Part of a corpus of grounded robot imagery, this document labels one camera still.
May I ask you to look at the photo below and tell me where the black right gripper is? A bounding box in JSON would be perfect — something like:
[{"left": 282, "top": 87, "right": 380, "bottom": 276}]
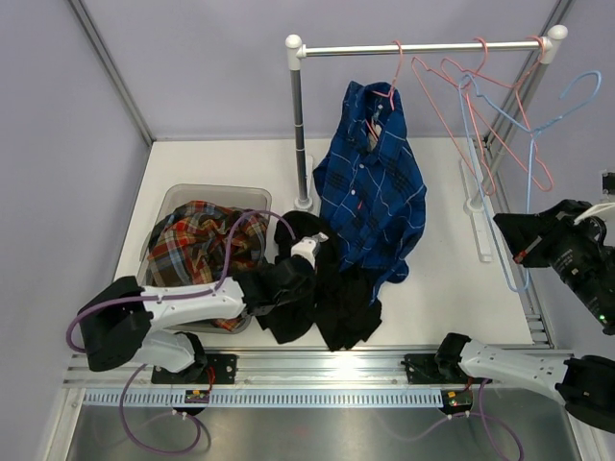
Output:
[{"left": 492, "top": 197, "right": 615, "bottom": 328}]

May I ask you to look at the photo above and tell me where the black shirt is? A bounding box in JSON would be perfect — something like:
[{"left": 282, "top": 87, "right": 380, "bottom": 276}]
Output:
[{"left": 258, "top": 210, "right": 381, "bottom": 352}]

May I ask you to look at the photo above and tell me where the red plaid shirt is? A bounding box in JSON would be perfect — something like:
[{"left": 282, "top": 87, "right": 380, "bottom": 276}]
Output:
[{"left": 145, "top": 200, "right": 270, "bottom": 333}]

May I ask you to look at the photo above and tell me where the blue shirt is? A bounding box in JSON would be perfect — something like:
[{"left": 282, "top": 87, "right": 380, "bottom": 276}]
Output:
[{"left": 313, "top": 81, "right": 428, "bottom": 295}]

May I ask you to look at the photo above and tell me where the light blue hanger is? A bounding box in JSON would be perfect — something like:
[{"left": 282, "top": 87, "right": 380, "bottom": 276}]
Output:
[{"left": 456, "top": 70, "right": 603, "bottom": 294}]

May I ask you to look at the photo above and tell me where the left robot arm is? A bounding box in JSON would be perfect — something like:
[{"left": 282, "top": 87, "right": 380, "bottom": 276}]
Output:
[{"left": 71, "top": 255, "right": 316, "bottom": 383}]

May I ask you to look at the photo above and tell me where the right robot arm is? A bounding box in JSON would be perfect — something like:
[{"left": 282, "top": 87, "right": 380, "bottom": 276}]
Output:
[{"left": 434, "top": 199, "right": 614, "bottom": 432}]

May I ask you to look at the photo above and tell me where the metal clothes rack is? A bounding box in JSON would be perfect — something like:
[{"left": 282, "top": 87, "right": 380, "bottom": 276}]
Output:
[{"left": 283, "top": 23, "right": 569, "bottom": 263}]

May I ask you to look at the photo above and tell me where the grey plastic bin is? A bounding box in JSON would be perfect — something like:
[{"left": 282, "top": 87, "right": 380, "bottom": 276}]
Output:
[{"left": 138, "top": 183, "right": 275, "bottom": 335}]

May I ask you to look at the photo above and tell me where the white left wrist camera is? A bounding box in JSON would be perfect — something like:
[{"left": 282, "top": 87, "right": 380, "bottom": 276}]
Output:
[{"left": 290, "top": 232, "right": 329, "bottom": 269}]

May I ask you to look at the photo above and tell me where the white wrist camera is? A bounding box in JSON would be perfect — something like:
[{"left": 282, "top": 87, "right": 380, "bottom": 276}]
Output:
[
  {"left": 290, "top": 232, "right": 329, "bottom": 269},
  {"left": 574, "top": 170, "right": 614, "bottom": 226}
]

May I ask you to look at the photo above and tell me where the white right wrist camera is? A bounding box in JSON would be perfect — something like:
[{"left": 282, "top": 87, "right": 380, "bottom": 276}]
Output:
[{"left": 574, "top": 170, "right": 614, "bottom": 226}]

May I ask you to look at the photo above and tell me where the aluminium front rail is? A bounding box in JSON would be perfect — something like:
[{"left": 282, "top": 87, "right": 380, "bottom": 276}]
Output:
[{"left": 61, "top": 347, "right": 575, "bottom": 389}]

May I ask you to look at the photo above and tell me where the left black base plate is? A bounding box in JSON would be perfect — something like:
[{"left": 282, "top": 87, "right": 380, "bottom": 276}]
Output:
[{"left": 151, "top": 353, "right": 237, "bottom": 385}]

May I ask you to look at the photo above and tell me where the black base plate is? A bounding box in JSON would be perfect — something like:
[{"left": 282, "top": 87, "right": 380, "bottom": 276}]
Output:
[
  {"left": 401, "top": 352, "right": 470, "bottom": 385},
  {"left": 151, "top": 353, "right": 237, "bottom": 385}
]

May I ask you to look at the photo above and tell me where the right aluminium frame post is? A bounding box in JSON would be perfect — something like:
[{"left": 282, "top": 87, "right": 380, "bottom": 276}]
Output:
[{"left": 482, "top": 0, "right": 576, "bottom": 150}]

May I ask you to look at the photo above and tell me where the aluminium frame post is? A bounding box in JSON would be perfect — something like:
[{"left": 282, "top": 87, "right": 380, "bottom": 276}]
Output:
[
  {"left": 66, "top": 0, "right": 156, "bottom": 148},
  {"left": 482, "top": 0, "right": 576, "bottom": 150}
]

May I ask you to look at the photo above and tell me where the purple floor cable left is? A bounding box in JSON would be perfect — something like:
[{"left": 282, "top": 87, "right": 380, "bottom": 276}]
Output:
[{"left": 170, "top": 410, "right": 214, "bottom": 452}]

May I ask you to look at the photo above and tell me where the purple floor cable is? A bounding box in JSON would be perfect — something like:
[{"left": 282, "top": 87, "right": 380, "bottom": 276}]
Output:
[
  {"left": 170, "top": 410, "right": 214, "bottom": 452},
  {"left": 383, "top": 378, "right": 524, "bottom": 460}
]

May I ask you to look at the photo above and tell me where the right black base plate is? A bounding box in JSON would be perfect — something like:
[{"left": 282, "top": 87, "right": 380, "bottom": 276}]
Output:
[{"left": 401, "top": 352, "right": 470, "bottom": 385}]

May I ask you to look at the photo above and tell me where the purple floor cable right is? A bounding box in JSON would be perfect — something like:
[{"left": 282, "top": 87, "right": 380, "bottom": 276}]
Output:
[{"left": 383, "top": 378, "right": 524, "bottom": 460}]

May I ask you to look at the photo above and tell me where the white slotted cable duct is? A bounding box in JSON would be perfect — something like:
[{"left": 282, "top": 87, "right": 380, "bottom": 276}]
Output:
[{"left": 83, "top": 388, "right": 444, "bottom": 408}]

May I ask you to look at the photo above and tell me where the left aluminium frame post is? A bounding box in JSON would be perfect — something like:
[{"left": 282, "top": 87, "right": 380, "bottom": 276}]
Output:
[{"left": 66, "top": 0, "right": 156, "bottom": 148}]

